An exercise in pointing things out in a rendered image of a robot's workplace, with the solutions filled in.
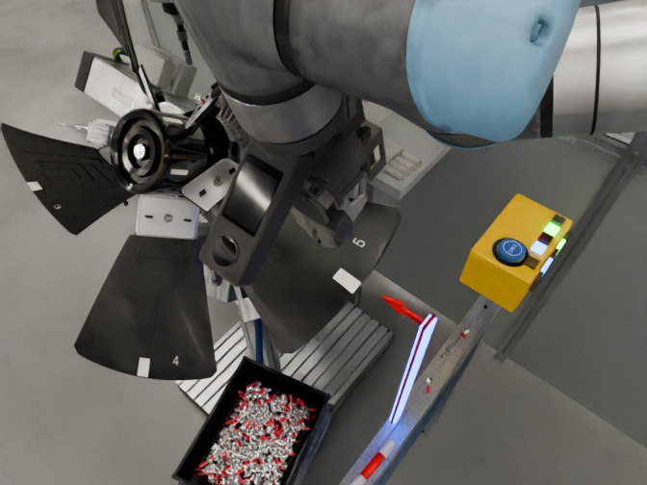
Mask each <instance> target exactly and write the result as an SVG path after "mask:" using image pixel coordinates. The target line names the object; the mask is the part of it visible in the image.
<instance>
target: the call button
mask: <svg viewBox="0 0 647 485"><path fill-rule="evenodd" d="M525 248H526V247H525V246H523V245H522V244H521V243H520V242H518V241H516V240H513V239H510V238H507V239H505V240H502V241H501V242H500V244H499V246H498V249H497V251H498V254H499V256H500V257H501V258H502V259H504V260H505V261H507V262H510V263H517V262H520V261H521V260H522V259H523V258H524V256H525V254H526V249H525Z"/></svg>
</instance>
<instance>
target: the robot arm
mask: <svg viewBox="0 0 647 485"><path fill-rule="evenodd" d="M581 1H582V0H172V2H173V4H174V6H175V8H176V9H177V10H178V12H179V14H180V16H181V18H182V19H183V21H184V23H185V25H186V27H187V29H188V30H189V32H190V34H191V36H192V38H193V40H194V42H195V44H196V46H197V48H198V50H199V51H200V53H201V55H202V57H203V59H204V61H205V62H206V63H207V65H208V67H209V69H210V71H211V72H212V74H213V76H214V77H215V79H216V81H217V83H218V85H219V87H220V90H221V92H222V93H223V95H224V97H225V99H226V101H227V103H228V104H229V106H230V108H231V110H232V112H233V114H234V116H235V117H236V118H237V120H238V122H239V123H240V125H241V126H242V128H243V129H244V130H245V131H246V132H247V134H248V136H249V137H250V142H249V144H248V146H247V149H246V152H245V154H244V157H243V158H242V160H241V162H240V164H239V167H238V169H237V171H236V173H235V176H234V178H233V180H232V182H231V184H230V187H229V189H228V191H227V193H226V196H225V198H224V199H223V201H222V203H221V206H220V209H219V211H218V214H217V216H216V218H215V220H214V222H213V225H212V227H211V229H210V231H209V234H208V236H207V238H206V240H205V242H204V245H203V246H202V248H201V250H200V253H199V260H200V261H201V262H202V263H203V264H204V265H206V266H207V267H208V268H210V269H211V270H213V271H214V272H215V273H217V274H218V275H219V276H221V277H222V278H223V279H225V280H226V281H227V282H229V283H230V284H231V285H233V286H234V287H246V286H251V285H253V284H254V283H255V282H256V280H257V278H258V276H259V274H260V272H261V270H262V268H263V265H264V264H265V262H266V260H267V258H268V256H269V254H270V252H271V250H272V247H273V245H274V243H275V241H276V238H277V236H278V234H279V232H280V230H281V228H282V226H283V224H284V222H285V220H286V218H287V216H288V215H291V216H292V217H293V218H294V219H295V221H296V222H297V223H298V224H299V225H300V226H301V227H302V228H303V229H304V230H305V231H306V232H307V234H308V235H309V236H310V237H311V238H312V239H313V240H314V241H315V242H316V243H319V244H320V245H321V246H323V247H327V248H339V247H340V246H341V245H342V244H343V243H344V241H345V240H346V239H347V238H348V237H349V235H350V234H351V232H352V229H353V222H354V220H355V219H356V218H357V216H358V215H359V213H360V212H361V210H362V209H363V207H364V206H365V203H366V200H367V198H366V195H365V194H361V195H359V196H358V197H356V198H355V199H353V200H352V201H351V202H349V198H348V197H347V196H346V195H347V194H348V193H349V192H350V191H352V190H353V189H354V188H355V186H356V185H357V184H358V183H359V182H360V181H361V179H362V178H363V177H364V176H365V173H367V176H368V181H370V182H372V181H373V180H374V179H375V177H376V176H377V175H378V174H379V173H380V171H381V170H382V169H383V168H384V167H385V165H386V156H385V148H384V140H383V133H382V128H380V127H378V126H377V125H375V124H373V123H372V122H370V121H368V120H367V119H366V118H365V115H364V109H363V103H362V99H364V100H367V101H370V102H373V103H375V104H377V105H380V106H382V107H385V108H387V109H389V110H391V111H393V112H395V113H397V114H398V115H400V116H402V117H404V118H406V119H407V120H409V121H411V122H412V123H414V124H416V125H417V126H419V127H421V128H423V129H425V130H426V131H427V132H428V133H429V134H430V135H431V136H432V137H434V138H435V139H436V140H438V141H440V142H442V143H444V144H446V145H447V146H450V147H454V148H458V149H466V150H475V149H482V148H486V147H490V146H493V145H495V144H497V143H499V142H501V141H508V140H535V139H541V138H542V139H544V138H551V137H553V138H556V137H571V136H585V135H600V134H614V133H629V132H643V131H647V0H624V1H618V2H612V3H606V4H601V5H595V6H589V7H582V8H579V6H580V3H581ZM371 131H372V133H371ZM377 146H378V147H379V154H380V159H379V160H378V162H377V163H376V164H375V165H374V163H375V153H374V150H375V148H376V147H377ZM372 166H373V168H371V167H372Z"/></svg>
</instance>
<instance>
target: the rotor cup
mask: <svg viewBox="0 0 647 485"><path fill-rule="evenodd" d="M193 112H194V111H189V112H186V113H184V114H183V115H179V114H174V113H169V112H164V111H159V110H154V109H149V108H136V109H132V110H130V111H128V112H126V113H125V114H124V115H123V116H122V117H121V118H120V119H119V121H118V122H117V124H116V127H115V129H114V132H113V134H112V138H111V144H110V158H111V164H112V168H113V171H114V174H115V176H116V178H117V180H118V182H119V183H120V184H121V185H122V186H123V187H124V188H125V189H126V190H128V191H129V192H131V193H134V194H138V195H177V196H178V197H184V196H183V195H181V194H180V193H179V192H180V191H181V190H182V188H183V187H184V186H185V185H187V184H188V183H189V182H191V181H192V180H193V179H194V178H195V177H197V176H198V175H200V174H201V173H202V172H204V171H205V170H207V169H208V168H209V167H211V166H213V165H214V164H215V163H217V162H218V161H220V160H221V159H225V158H226V159H230V160H232V161H233V162H235V163H236V164H237V163H238V148H237V143H236V140H235V137H234V134H233V132H232V130H231V129H230V127H229V125H228V124H227V123H226V122H225V121H224V120H223V119H222V118H221V117H220V116H218V115H217V116H216V117H214V116H212V115H210V114H207V116H206V117H205V119H204V120H203V122H202V123H201V124H200V126H199V127H198V129H197V130H196V132H195V133H194V135H193V136H191V132H192V130H193V129H194V127H195V126H196V124H197V122H198V121H199V119H200V118H201V116H202V113H201V114H200V115H199V117H198V118H197V119H196V120H195V121H194V122H193V123H192V124H191V125H190V127H189V128H188V129H186V128H185V127H186V123H187V121H188V120H189V118H190V117H191V115H192V114H193ZM164 117H169V118H174V119H179V120H181V122H182V124H181V123H176V122H170V121H165V120H164ZM137 144H142V145H143V146H144V149H145V154H144V157H143V158H142V159H140V160H139V159H137V158H136V157H135V154H134V149H135V146H136V145H137ZM172 169H182V170H188V173H187V175H179V174H170V172H171V170H172Z"/></svg>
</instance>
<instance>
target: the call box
mask: <svg viewBox="0 0 647 485"><path fill-rule="evenodd" d="M555 214H557V215H559V216H561V217H564V216H562V215H560V214H558V213H556V212H554V211H552V210H550V209H548V208H546V207H544V206H542V205H540V204H538V203H536V202H534V201H533V200H531V199H529V198H527V197H525V196H523V195H522V194H520V193H517V194H516V195H515V196H514V197H513V198H512V200H511V201H510V202H509V203H508V204H507V206H506V207H505V208H504V210H503V211H502V212H501V213H500V215H499V216H498V217H497V218H496V219H495V221H494V222H493V223H492V224H491V226H490V227H489V228H488V229H487V230H486V232H485V233H484V234H483V235H482V237H481V238H480V239H479V241H478V242H477V243H476V244H475V245H474V247H473V248H472V249H471V252H470V254H469V257H468V259H467V262H466V264H465V267H464V269H463V271H462V273H461V276H460V279H459V280H460V281H461V282H462V283H464V284H465V285H467V286H468V287H470V288H472V289H473V290H475V291H477V292H478V293H480V294H482V295H484V296H485V297H487V298H489V299H490V300H492V301H493V302H495V303H497V304H498V305H500V306H502V307H503V308H505V309H506V310H508V311H509V312H511V313H512V312H514V311H515V309H516V308H517V307H518V305H519V304H520V302H521V301H522V299H523V298H524V296H525V295H526V293H527V292H528V290H529V288H530V286H531V284H532V282H533V280H534V279H535V277H536V276H537V274H538V273H539V272H540V271H541V269H542V268H543V267H544V265H545V264H546V262H547V261H548V259H549V258H550V257H551V255H552V254H553V252H554V251H555V249H556V247H557V246H558V244H559V243H560V242H561V240H562V239H563V237H564V236H565V234H566V233H567V231H568V230H569V228H570V227H571V225H572V220H571V219H569V218H567V217H564V218H566V220H565V222H564V223H563V224H562V226H561V227H559V226H557V227H559V230H558V232H557V233H556V235H555V236H553V235H551V234H549V233H547V232H545V231H544V230H545V228H546V227H547V225H548V224H549V223H550V222H551V220H552V218H553V217H554V216H555ZM542 232H545V233H547V234H549V235H551V236H553V237H554V238H553V239H552V241H551V242H550V243H549V245H547V244H545V243H543V242H540V243H543V244H545V245H546V246H547V248H546V249H545V251H544V252H543V253H542V255H540V254H538V253H536V252H534V251H533V250H531V247H532V246H533V245H534V243H535V242H536V241H538V242H539V240H538V238H539V236H540V235H541V234H542ZM507 238H510V239H513V240H516V241H518V242H520V243H521V244H522V245H523V246H525V247H526V248H525V249H526V254H525V256H524V258H523V259H522V260H521V261H520V262H517V263H510V262H507V261H505V260H504V259H502V258H501V257H500V256H499V254H498V251H497V249H498V246H499V244H500V242H501V241H502V240H505V239H507ZM529 256H531V257H533V258H535V259H537V260H539V261H540V263H539V264H538V266H537V267H536V268H535V270H533V269H531V268H529V267H527V266H525V265H524V262H525V261H526V260H527V258H528V257H529Z"/></svg>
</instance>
